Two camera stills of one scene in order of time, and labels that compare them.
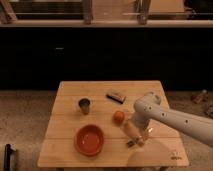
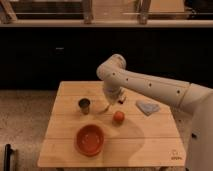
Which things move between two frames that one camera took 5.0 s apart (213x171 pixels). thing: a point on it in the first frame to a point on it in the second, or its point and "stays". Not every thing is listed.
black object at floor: [7, 155] stays
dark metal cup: [84, 103] stays
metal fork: [134, 142] to [105, 108]
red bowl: [89, 140] stays
